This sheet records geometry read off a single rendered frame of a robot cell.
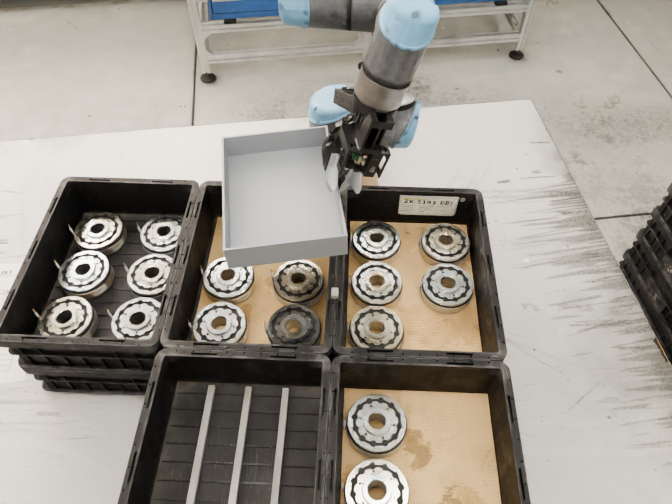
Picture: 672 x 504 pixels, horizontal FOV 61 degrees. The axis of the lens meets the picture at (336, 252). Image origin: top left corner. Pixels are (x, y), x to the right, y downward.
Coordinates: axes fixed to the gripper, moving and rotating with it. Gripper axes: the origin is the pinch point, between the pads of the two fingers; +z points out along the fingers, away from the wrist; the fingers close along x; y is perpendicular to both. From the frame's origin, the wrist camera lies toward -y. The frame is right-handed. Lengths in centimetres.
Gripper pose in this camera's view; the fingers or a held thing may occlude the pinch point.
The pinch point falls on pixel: (335, 183)
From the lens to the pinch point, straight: 101.1
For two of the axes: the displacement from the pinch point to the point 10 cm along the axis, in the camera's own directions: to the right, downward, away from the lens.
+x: 9.4, 0.3, 3.4
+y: 1.8, 7.8, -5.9
